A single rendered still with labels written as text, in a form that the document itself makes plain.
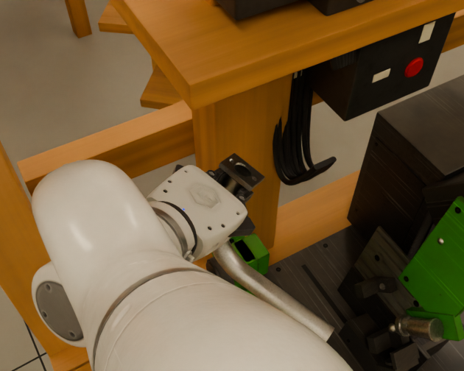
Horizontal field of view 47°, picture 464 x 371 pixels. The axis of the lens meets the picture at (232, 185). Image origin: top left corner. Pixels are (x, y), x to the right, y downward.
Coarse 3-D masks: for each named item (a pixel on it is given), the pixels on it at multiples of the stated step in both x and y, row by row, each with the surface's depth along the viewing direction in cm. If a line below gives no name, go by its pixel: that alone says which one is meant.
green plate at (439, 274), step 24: (456, 216) 82; (432, 240) 87; (456, 240) 83; (408, 264) 92; (432, 264) 88; (456, 264) 84; (408, 288) 93; (432, 288) 89; (456, 288) 85; (456, 312) 86
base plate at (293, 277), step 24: (336, 240) 121; (360, 240) 121; (288, 264) 117; (312, 264) 117; (336, 264) 117; (288, 288) 113; (312, 288) 113; (336, 288) 113; (336, 312) 109; (336, 336) 106; (432, 360) 103; (456, 360) 103
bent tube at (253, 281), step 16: (224, 160) 71; (240, 160) 73; (240, 176) 70; (256, 176) 72; (224, 256) 77; (240, 272) 77; (256, 272) 77; (256, 288) 76; (272, 288) 76; (272, 304) 76; (288, 304) 75; (304, 320) 74; (320, 320) 75; (320, 336) 74
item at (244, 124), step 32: (256, 96) 82; (288, 96) 86; (224, 128) 84; (256, 128) 88; (0, 160) 66; (256, 160) 94; (0, 192) 70; (256, 192) 102; (0, 224) 74; (32, 224) 77; (256, 224) 110; (0, 256) 78; (32, 256) 82; (32, 320) 94
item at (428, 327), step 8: (400, 320) 92; (408, 320) 91; (416, 320) 90; (424, 320) 89; (432, 320) 87; (440, 320) 88; (400, 328) 92; (408, 328) 90; (416, 328) 89; (424, 328) 88; (432, 328) 87; (440, 328) 88; (424, 336) 88; (432, 336) 87; (440, 336) 88
